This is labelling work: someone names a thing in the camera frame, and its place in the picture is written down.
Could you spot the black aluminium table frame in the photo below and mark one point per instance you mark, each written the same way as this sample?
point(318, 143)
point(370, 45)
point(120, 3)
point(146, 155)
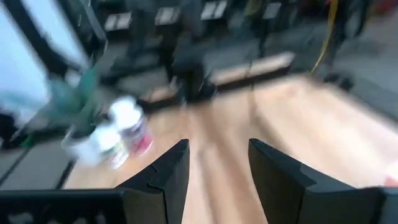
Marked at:
point(248, 81)

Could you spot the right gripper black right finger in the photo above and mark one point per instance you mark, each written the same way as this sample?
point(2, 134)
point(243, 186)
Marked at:
point(286, 186)

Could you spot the white plant pot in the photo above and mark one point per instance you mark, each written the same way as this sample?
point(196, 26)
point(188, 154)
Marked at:
point(76, 151)

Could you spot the green artificial plant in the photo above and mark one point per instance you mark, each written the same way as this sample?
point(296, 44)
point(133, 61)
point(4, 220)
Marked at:
point(71, 99)

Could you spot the medium white supplement bottle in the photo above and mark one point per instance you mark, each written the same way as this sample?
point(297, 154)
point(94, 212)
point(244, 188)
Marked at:
point(107, 140)

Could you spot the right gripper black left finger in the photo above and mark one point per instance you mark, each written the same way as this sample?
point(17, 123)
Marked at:
point(168, 180)

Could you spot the large white supplement bottle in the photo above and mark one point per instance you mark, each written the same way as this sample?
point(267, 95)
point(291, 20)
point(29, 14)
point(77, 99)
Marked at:
point(127, 115)

